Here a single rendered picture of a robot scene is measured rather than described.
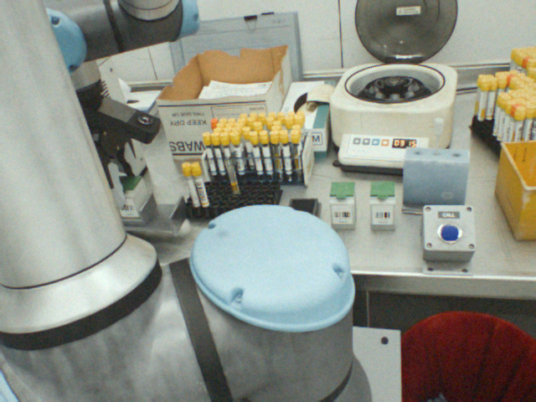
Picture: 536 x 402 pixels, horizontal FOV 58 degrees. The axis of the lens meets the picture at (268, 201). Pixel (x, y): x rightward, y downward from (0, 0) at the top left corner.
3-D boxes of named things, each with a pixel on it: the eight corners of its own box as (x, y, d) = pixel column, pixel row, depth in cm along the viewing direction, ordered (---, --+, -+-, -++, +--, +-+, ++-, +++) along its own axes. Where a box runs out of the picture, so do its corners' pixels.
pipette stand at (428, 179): (401, 213, 84) (402, 163, 79) (405, 189, 89) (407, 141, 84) (463, 219, 81) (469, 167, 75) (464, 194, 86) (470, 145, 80)
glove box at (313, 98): (278, 158, 105) (271, 118, 99) (295, 108, 123) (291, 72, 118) (336, 157, 102) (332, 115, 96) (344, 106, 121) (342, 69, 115)
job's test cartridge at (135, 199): (122, 222, 86) (110, 193, 83) (133, 205, 90) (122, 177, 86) (142, 222, 85) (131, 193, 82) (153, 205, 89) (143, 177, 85)
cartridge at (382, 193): (370, 229, 82) (369, 198, 78) (371, 213, 86) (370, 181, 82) (394, 230, 81) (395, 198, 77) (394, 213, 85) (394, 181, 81)
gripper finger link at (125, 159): (117, 177, 91) (95, 141, 84) (146, 177, 90) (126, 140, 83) (110, 190, 89) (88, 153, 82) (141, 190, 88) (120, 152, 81)
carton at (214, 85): (170, 161, 110) (152, 100, 102) (207, 105, 133) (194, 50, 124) (276, 159, 105) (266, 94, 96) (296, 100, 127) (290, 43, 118)
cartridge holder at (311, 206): (285, 240, 83) (281, 224, 81) (292, 208, 90) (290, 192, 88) (316, 240, 81) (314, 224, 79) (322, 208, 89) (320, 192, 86)
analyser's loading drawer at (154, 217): (73, 234, 89) (62, 211, 86) (90, 212, 95) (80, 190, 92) (176, 236, 85) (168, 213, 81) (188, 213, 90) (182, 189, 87)
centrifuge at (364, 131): (320, 170, 99) (315, 115, 92) (352, 105, 120) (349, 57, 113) (445, 180, 90) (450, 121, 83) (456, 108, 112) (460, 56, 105)
